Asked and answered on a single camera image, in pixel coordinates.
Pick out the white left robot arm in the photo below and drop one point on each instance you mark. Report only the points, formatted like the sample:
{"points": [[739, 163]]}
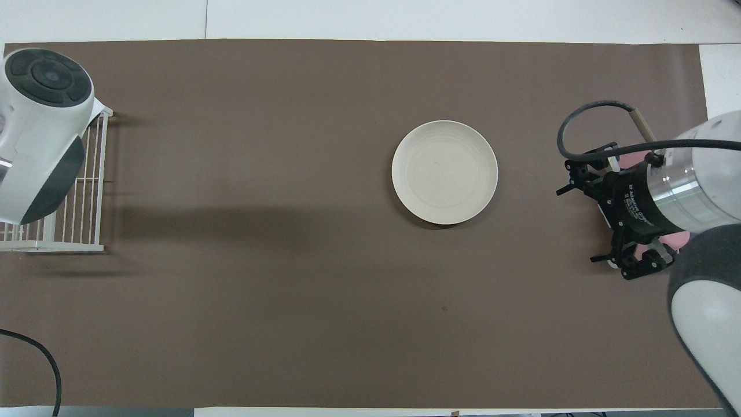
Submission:
{"points": [[35, 133]]}

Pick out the pink plastic cup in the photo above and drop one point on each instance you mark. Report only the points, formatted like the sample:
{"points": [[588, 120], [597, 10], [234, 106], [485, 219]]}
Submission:
{"points": [[637, 157], [674, 238]]}

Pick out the cream round plate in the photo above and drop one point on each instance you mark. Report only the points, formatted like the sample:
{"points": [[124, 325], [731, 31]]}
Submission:
{"points": [[444, 172]]}

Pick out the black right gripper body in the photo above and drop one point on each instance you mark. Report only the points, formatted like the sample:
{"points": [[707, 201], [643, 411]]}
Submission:
{"points": [[634, 200]]}

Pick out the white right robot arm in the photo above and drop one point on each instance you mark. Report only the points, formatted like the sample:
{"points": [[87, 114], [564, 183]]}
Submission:
{"points": [[712, 174]]}

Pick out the white cup holder rack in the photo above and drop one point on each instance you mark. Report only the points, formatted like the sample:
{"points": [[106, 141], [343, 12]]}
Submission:
{"points": [[641, 124]]}

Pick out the brown table mat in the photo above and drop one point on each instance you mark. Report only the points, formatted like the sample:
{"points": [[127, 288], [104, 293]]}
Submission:
{"points": [[289, 231]]}

